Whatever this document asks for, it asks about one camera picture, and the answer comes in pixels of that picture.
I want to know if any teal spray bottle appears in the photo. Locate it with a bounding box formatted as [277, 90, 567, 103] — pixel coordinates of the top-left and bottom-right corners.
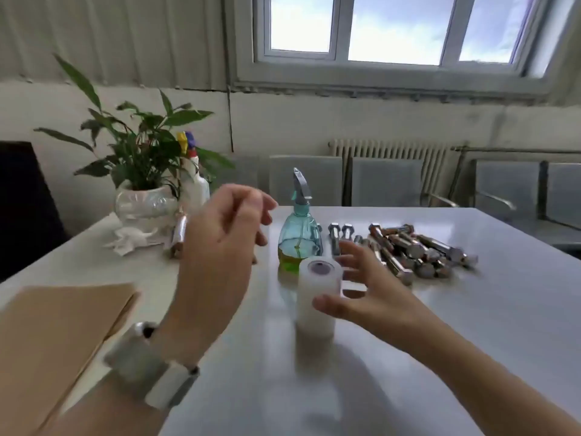
[277, 167, 324, 274]

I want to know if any person's left forearm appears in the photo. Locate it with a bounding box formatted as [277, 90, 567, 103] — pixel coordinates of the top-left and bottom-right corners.
[41, 372, 169, 436]

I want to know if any crumpled white tissue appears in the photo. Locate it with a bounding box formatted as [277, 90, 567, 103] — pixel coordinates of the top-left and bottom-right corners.
[103, 226, 169, 257]

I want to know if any pile of steel bolts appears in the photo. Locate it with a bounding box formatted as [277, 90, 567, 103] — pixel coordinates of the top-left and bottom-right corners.
[327, 222, 480, 286]

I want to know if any white framed window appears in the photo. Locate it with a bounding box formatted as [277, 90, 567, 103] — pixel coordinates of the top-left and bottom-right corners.
[225, 0, 581, 98]

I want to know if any smartwatch with grey band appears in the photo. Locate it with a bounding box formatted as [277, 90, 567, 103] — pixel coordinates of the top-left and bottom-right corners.
[103, 321, 201, 412]

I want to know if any clear glass plant pot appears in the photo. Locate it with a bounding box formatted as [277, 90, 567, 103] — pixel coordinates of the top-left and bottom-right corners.
[113, 181, 180, 232]

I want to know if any person's right hand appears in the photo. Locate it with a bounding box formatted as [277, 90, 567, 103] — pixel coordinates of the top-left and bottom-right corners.
[312, 240, 433, 355]

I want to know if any person's right forearm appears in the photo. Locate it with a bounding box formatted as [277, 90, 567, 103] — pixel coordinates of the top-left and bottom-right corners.
[418, 308, 581, 436]

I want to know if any grey metal chair with armrest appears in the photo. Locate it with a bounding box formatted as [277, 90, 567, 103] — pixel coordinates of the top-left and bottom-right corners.
[350, 157, 459, 208]

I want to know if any grey metal bench seat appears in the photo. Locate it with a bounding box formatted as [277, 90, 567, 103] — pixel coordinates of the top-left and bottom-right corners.
[471, 159, 545, 232]
[542, 162, 581, 250]

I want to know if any row of bolts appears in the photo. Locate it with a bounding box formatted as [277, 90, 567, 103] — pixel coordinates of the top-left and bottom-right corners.
[164, 211, 189, 260]

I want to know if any white wall radiator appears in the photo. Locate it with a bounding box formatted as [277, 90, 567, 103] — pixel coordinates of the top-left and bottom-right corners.
[327, 139, 450, 207]

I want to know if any stack of brown paper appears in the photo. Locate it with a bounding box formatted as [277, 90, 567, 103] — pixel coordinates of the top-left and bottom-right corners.
[0, 282, 142, 436]

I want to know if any person's left hand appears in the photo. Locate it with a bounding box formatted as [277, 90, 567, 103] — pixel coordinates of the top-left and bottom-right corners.
[159, 182, 279, 366]

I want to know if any green leafy plant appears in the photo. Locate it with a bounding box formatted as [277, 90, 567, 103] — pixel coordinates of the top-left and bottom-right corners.
[34, 54, 235, 191]

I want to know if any white spray bottle colourful nozzle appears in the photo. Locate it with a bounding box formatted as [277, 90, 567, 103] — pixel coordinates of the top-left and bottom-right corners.
[176, 131, 211, 210]

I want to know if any white cling film roll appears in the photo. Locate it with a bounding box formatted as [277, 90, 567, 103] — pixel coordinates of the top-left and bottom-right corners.
[295, 256, 342, 337]

